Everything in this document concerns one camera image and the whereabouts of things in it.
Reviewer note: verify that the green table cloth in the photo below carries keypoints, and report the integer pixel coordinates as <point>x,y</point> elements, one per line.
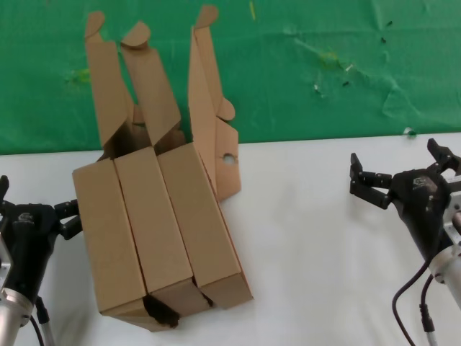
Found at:
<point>324,108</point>

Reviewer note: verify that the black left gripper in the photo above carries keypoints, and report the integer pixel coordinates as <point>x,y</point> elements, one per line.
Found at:
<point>30,230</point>

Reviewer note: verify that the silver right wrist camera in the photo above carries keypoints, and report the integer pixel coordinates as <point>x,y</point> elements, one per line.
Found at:
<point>455,216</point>

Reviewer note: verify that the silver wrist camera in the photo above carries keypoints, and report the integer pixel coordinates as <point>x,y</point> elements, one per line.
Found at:
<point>3,263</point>
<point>455,216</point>

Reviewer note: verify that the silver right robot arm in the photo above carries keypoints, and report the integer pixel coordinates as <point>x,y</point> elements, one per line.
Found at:
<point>448,266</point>

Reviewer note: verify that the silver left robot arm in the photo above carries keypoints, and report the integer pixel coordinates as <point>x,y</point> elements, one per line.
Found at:
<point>12,317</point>

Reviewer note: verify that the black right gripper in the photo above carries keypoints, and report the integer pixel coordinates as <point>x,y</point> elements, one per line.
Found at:
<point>421,202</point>

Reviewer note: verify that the brown carton with round hole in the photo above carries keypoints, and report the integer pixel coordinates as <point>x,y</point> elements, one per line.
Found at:
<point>227,176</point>

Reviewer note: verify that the brown paper box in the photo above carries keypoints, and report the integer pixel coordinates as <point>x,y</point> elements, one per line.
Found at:
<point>104,234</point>
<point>155,223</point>
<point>194,216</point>

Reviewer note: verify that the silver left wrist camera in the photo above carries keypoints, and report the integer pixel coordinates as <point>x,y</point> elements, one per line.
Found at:
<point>3,263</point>

